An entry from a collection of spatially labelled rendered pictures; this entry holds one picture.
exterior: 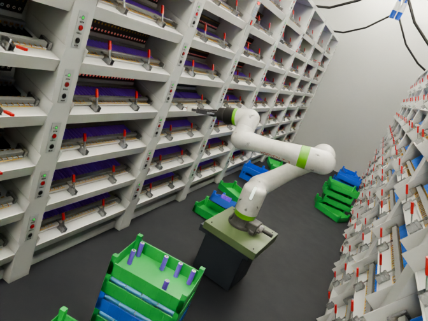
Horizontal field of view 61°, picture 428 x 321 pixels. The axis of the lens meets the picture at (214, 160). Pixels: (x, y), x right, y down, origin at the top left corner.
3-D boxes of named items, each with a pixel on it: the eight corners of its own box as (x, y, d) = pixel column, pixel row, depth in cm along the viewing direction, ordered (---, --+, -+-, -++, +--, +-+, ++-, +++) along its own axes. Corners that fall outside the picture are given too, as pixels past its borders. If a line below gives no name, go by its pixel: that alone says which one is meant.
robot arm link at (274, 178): (256, 196, 222) (339, 157, 201) (251, 206, 207) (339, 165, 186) (246, 178, 221) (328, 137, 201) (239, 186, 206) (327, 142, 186)
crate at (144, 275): (199, 284, 143) (206, 267, 141) (179, 314, 125) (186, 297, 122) (134, 248, 149) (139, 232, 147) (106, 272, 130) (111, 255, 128)
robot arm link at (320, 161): (331, 173, 189) (339, 151, 185) (331, 181, 177) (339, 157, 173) (297, 163, 193) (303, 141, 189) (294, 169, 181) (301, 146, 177)
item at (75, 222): (122, 214, 211) (134, 197, 205) (31, 252, 156) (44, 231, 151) (100, 190, 215) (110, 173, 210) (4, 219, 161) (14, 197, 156)
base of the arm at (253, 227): (274, 237, 203) (278, 228, 201) (263, 246, 190) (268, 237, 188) (235, 213, 213) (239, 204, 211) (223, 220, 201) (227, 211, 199)
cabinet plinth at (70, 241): (217, 179, 349) (219, 175, 347) (2, 278, 152) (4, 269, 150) (203, 172, 354) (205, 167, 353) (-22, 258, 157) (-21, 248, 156)
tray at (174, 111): (210, 114, 255) (218, 104, 252) (164, 118, 201) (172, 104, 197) (190, 97, 260) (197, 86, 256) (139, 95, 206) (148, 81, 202)
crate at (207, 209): (236, 223, 279) (240, 214, 277) (226, 231, 261) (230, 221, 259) (204, 204, 289) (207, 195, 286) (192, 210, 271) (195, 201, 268)
